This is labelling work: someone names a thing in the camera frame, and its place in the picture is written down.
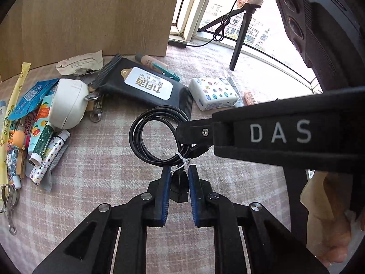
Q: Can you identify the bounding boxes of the black cable with inline switch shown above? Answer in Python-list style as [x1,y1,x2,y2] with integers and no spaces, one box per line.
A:
[168,0,250,48]

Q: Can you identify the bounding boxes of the green white toothpaste tube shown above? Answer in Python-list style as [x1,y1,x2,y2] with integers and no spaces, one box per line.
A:
[27,95,57,155]

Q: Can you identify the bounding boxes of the brown fibreboard panel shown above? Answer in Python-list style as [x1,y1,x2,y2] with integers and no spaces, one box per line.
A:
[0,0,190,82]

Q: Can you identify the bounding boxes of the white window frame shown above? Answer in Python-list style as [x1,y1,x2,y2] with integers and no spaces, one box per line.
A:
[169,0,324,95]

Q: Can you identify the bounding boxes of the white round device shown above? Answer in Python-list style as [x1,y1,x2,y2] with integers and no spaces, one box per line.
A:
[48,78,89,130]

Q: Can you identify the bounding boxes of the crumpled white paper packet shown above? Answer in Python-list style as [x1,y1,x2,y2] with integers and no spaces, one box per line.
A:
[55,50,104,76]

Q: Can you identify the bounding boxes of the black tripod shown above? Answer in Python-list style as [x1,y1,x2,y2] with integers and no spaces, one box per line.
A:
[199,0,261,72]

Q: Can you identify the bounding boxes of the small pink bottle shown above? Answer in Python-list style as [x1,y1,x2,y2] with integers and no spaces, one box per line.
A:
[136,53,162,67]
[243,91,258,107]

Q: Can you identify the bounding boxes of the patterned white tissue pack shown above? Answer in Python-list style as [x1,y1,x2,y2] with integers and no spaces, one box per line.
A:
[188,76,239,111]

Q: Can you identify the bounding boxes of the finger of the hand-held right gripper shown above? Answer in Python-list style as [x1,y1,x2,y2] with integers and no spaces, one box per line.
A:
[187,144,214,160]
[175,118,214,145]

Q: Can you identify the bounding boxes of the person's right hand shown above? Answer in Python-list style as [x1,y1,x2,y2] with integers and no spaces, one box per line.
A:
[300,173,365,266]

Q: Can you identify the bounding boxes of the blue foil packet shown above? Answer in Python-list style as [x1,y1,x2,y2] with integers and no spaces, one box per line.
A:
[8,78,60,120]

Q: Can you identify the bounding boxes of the black wet wipes pack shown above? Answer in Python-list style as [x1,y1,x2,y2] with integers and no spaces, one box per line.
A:
[91,54,191,118]

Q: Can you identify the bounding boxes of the pink printed tag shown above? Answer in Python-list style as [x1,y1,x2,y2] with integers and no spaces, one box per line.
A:
[237,0,263,9]

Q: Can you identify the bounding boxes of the plaid cloth covered desktop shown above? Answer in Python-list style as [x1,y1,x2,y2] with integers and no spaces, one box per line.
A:
[0,46,326,274]

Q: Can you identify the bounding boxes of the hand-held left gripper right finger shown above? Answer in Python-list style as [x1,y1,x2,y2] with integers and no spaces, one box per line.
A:
[188,165,330,274]

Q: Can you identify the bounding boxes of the small blue capped tube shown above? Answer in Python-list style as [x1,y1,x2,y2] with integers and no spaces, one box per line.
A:
[5,148,23,189]

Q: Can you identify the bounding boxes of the long yellow packet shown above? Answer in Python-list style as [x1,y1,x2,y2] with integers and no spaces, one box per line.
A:
[0,62,31,184]

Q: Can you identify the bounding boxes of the small orange toy figure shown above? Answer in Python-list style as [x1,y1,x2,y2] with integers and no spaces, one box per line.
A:
[8,130,29,153]

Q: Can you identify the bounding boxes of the apartment buildings outside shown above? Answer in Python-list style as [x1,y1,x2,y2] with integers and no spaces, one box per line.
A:
[198,0,314,72]

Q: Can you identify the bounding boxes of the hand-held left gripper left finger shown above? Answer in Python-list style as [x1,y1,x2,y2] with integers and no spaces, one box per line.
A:
[32,166,172,274]

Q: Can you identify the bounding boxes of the metal keychain clasp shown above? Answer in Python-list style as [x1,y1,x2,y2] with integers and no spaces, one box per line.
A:
[85,90,104,123]

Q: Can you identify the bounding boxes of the blue plastic clothespin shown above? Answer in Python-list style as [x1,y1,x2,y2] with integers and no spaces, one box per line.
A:
[151,63,181,81]

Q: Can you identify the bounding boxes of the white patterned lip balm tube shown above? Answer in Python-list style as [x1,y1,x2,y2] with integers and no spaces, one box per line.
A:
[31,129,71,187]

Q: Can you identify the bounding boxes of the clear plastic wrapper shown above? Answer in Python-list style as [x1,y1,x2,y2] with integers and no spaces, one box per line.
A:
[40,144,69,192]

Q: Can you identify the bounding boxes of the small metal scissors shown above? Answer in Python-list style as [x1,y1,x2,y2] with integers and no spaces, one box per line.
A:
[0,183,20,236]

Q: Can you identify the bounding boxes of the wooden clothespin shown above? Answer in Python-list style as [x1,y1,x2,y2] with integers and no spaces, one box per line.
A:
[16,150,28,180]

